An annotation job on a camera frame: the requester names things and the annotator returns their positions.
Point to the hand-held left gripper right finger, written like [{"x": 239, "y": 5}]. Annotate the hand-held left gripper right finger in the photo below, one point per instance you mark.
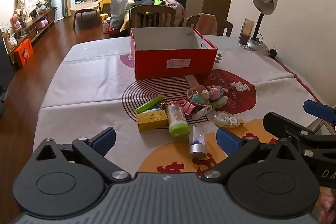
[{"x": 227, "y": 140}]

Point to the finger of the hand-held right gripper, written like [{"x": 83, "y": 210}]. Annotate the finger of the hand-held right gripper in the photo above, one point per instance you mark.
[
  {"x": 317, "y": 109},
  {"x": 278, "y": 121}
]

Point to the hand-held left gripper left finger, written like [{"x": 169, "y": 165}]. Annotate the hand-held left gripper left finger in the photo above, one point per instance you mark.
[{"x": 105, "y": 138}]

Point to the yellow correction tape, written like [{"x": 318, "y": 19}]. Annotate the yellow correction tape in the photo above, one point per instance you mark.
[{"x": 225, "y": 119}]

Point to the clear bottle silver cap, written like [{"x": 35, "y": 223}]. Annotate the clear bottle silver cap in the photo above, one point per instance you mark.
[{"x": 198, "y": 146}]

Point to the pink round toy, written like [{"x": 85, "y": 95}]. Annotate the pink round toy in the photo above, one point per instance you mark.
[{"x": 216, "y": 92}]

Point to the small yellow box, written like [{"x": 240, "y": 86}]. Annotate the small yellow box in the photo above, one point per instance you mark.
[{"x": 152, "y": 121}]

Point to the pink binder clip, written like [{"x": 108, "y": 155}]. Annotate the pink binder clip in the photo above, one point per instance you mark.
[{"x": 188, "y": 108}]

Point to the clear jar green lid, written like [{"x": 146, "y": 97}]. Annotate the clear jar green lid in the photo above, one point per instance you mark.
[{"x": 177, "y": 121}]

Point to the pink heart-shaped box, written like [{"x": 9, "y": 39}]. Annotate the pink heart-shaped box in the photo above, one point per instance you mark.
[{"x": 193, "y": 98}]

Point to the green marker pen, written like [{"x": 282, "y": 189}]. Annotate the green marker pen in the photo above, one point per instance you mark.
[{"x": 148, "y": 105}]

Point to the red cardboard shoe box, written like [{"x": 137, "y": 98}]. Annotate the red cardboard shoe box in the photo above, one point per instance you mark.
[{"x": 170, "y": 56}]

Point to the person's right hand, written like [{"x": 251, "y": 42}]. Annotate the person's right hand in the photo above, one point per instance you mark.
[{"x": 328, "y": 204}]

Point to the printed red white tablecloth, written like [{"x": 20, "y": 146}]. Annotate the printed red white tablecloth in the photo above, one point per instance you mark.
[{"x": 86, "y": 113}]

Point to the black power plug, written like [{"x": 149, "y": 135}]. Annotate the black power plug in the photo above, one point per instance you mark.
[{"x": 273, "y": 53}]

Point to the tall glass jar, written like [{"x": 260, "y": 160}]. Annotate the tall glass jar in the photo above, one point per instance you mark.
[{"x": 245, "y": 32}]

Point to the plastic bottle red cap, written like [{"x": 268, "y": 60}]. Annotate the plastic bottle red cap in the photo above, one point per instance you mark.
[{"x": 105, "y": 27}]

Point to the orange gift box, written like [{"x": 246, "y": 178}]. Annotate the orange gift box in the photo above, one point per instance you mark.
[{"x": 23, "y": 53}]

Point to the pink towel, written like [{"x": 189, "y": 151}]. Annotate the pink towel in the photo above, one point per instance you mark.
[{"x": 207, "y": 23}]

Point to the small yellow stool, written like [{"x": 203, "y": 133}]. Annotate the small yellow stool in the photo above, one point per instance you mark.
[{"x": 104, "y": 16}]

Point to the dark cabinet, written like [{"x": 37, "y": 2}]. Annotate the dark cabinet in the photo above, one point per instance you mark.
[{"x": 5, "y": 64}]

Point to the translucent plastic bag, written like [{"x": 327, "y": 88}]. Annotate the translucent plastic bag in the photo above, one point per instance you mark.
[{"x": 118, "y": 10}]

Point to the wooden tv cabinet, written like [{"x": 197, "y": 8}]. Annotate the wooden tv cabinet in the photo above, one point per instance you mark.
[{"x": 39, "y": 26}]

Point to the wooden coffee table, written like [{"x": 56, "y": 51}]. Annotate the wooden coffee table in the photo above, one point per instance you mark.
[{"x": 84, "y": 6}]

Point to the wooden slatted dining chair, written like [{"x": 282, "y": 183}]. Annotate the wooden slatted dining chair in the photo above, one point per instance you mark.
[{"x": 152, "y": 12}]

